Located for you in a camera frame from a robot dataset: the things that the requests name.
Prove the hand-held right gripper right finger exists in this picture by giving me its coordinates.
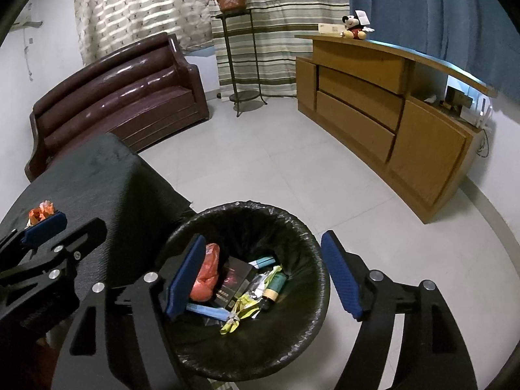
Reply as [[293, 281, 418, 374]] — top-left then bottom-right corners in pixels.
[[321, 229, 478, 390]]

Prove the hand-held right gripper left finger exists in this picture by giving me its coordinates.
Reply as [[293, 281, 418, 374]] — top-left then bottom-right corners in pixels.
[[51, 233, 216, 390]]

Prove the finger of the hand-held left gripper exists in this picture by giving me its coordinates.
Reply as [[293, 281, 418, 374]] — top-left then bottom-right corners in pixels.
[[0, 217, 108, 293], [0, 211, 68, 271]]

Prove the orange plastic bag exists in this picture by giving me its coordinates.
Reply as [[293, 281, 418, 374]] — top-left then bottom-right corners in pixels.
[[28, 200, 55, 225]]

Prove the red plastic bag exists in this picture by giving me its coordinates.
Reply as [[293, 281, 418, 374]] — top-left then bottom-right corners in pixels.
[[190, 243, 222, 302]]

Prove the wide light blue packet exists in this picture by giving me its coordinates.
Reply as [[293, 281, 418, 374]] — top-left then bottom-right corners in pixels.
[[186, 303, 231, 321]]

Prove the black cigarette box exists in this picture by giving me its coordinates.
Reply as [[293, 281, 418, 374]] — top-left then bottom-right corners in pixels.
[[211, 257, 256, 309]]

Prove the dark green bottle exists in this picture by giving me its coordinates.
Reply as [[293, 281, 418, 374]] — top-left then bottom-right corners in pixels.
[[258, 273, 289, 313]]

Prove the trash bin with black bag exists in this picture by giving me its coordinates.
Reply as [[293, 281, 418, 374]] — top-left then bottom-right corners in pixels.
[[156, 200, 332, 383]]

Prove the dark grey tablecloth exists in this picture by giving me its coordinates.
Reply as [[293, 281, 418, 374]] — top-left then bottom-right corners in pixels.
[[0, 132, 196, 334]]

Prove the brown leather sofa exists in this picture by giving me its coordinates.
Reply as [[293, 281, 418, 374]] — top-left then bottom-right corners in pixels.
[[24, 32, 210, 183]]

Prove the wooden cabinet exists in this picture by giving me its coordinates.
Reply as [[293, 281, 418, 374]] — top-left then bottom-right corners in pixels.
[[294, 32, 498, 224]]

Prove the black metal plant stand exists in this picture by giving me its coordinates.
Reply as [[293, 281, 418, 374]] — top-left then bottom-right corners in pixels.
[[214, 8, 268, 118]]

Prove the small brown box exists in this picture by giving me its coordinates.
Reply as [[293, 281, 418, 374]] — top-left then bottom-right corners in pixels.
[[445, 85, 474, 110]]

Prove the white appliance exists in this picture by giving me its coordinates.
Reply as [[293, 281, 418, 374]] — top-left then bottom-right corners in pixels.
[[463, 89, 494, 124]]

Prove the beige patterned curtain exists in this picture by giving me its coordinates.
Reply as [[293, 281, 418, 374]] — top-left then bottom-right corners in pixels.
[[73, 0, 214, 66]]

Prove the mouse plush toy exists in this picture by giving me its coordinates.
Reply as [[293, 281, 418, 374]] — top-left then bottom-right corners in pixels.
[[340, 10, 374, 40]]

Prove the striped curtain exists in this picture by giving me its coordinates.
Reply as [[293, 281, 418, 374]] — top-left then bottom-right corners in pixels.
[[203, 0, 350, 98]]

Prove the blue curtain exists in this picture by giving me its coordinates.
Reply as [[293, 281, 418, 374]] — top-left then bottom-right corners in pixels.
[[347, 0, 506, 86]]

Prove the black cable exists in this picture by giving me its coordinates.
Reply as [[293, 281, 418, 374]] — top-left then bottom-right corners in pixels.
[[476, 128, 491, 159]]

